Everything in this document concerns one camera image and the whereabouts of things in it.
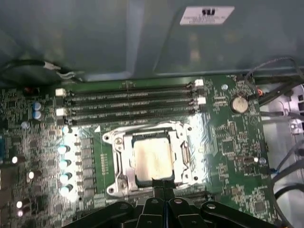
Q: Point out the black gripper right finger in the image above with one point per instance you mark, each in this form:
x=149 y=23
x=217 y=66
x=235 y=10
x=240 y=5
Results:
x=178 y=213

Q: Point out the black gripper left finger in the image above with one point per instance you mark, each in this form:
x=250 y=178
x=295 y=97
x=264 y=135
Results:
x=152 y=213

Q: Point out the silver topped CPU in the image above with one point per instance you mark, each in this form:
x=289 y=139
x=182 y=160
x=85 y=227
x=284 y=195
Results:
x=153 y=159

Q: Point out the metal socket cover frame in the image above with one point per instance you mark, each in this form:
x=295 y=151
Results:
x=123 y=154

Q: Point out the thin metal locking lever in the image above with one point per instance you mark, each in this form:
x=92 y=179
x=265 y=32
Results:
x=142 y=126

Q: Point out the CPU socket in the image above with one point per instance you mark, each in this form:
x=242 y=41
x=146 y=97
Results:
x=108 y=138

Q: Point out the silver blue capacitor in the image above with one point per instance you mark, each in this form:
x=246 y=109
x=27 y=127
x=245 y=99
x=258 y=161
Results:
x=66 y=190
x=65 y=130
x=36 y=115
x=64 y=164
x=63 y=149
x=65 y=178
x=36 y=106

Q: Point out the green motherboard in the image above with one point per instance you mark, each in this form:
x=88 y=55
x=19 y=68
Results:
x=237 y=142

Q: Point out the black clip RAM slot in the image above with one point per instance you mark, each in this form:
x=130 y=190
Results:
x=130 y=99
x=130 y=115

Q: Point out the round coin battery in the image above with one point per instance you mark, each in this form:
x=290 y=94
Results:
x=240 y=104

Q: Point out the open black PC case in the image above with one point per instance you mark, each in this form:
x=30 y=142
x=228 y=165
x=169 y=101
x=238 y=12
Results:
x=95 y=35

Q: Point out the white sticker label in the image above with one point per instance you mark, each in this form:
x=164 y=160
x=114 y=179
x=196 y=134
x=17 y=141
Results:
x=206 y=15

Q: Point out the silver metal bracket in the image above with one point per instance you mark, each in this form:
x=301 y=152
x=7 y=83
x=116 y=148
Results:
x=294 y=123

